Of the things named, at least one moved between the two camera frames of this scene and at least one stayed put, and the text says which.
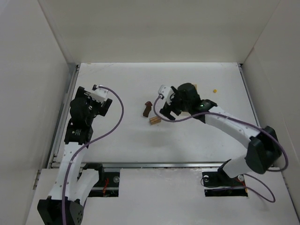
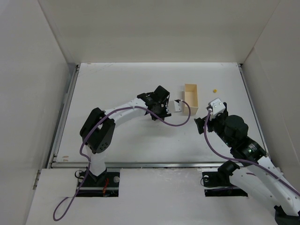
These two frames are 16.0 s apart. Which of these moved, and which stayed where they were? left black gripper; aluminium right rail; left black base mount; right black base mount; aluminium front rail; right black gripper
Moved: left black gripper; right black gripper
Stayed: aluminium front rail; right black base mount; aluminium right rail; left black base mount
